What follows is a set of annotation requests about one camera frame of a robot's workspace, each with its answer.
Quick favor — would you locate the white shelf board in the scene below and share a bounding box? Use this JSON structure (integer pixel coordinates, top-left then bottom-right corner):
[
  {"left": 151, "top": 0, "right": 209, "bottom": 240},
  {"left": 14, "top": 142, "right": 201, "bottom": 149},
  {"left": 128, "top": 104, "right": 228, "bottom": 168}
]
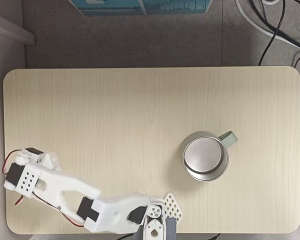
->
[{"left": 0, "top": 10, "right": 36, "bottom": 46}]

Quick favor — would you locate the blue printed box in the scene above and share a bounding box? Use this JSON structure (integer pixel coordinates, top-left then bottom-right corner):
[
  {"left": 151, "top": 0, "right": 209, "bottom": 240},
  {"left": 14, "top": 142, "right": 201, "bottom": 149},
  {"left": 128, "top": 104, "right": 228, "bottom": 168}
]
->
[{"left": 68, "top": 0, "right": 214, "bottom": 17}]

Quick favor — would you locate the red black servo cable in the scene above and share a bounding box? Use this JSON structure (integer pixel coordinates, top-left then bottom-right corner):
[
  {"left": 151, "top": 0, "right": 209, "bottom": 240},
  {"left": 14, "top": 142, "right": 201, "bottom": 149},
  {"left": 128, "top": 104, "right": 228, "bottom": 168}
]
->
[
  {"left": 14, "top": 190, "right": 86, "bottom": 229},
  {"left": 1, "top": 149, "right": 25, "bottom": 176}
]

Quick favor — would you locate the metal cup green handle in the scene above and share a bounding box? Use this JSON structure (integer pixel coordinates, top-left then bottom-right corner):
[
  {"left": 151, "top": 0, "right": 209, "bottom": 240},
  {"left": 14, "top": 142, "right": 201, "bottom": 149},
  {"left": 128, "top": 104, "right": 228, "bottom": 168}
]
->
[{"left": 180, "top": 130, "right": 239, "bottom": 183}]

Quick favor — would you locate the thick white cable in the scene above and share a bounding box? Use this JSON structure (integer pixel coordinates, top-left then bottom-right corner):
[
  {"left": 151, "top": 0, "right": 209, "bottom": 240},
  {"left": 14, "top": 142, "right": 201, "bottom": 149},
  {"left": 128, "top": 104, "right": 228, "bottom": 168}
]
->
[{"left": 234, "top": 0, "right": 300, "bottom": 52}]

